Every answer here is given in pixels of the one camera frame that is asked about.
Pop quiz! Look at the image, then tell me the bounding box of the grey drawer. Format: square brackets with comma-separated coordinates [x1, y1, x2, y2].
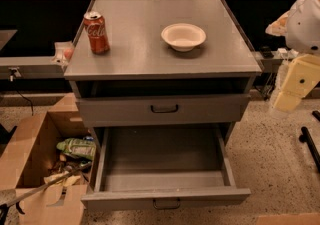
[76, 94, 250, 127]
[82, 124, 250, 211]

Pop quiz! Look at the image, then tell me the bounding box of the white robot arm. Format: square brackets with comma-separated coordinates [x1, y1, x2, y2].
[265, 0, 320, 117]

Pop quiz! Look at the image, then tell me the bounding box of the grey top drawer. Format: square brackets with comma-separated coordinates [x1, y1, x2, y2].
[76, 94, 250, 127]

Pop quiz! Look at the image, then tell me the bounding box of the grey drawer cabinet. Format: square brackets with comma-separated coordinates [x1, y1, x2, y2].
[65, 0, 261, 137]

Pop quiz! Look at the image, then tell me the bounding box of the black metal bar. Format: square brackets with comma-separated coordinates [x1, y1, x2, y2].
[299, 126, 320, 173]

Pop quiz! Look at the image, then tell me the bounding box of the white paper bowl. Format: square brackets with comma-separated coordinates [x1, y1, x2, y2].
[161, 23, 206, 52]

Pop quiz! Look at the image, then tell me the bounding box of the red cola can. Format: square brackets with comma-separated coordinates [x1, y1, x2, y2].
[83, 11, 110, 54]

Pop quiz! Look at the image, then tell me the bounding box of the green snack bag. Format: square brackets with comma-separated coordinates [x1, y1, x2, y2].
[56, 138, 96, 160]

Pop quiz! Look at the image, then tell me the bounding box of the clear plastic cup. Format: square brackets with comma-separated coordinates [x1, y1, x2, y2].
[52, 41, 74, 66]

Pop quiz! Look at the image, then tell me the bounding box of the brown cardboard box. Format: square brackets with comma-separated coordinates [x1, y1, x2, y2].
[0, 93, 91, 225]

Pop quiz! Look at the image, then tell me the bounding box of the long grabber stick tool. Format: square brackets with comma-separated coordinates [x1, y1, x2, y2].
[0, 162, 92, 225]

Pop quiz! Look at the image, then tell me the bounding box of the black cable left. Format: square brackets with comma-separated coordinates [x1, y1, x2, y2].
[9, 68, 35, 116]

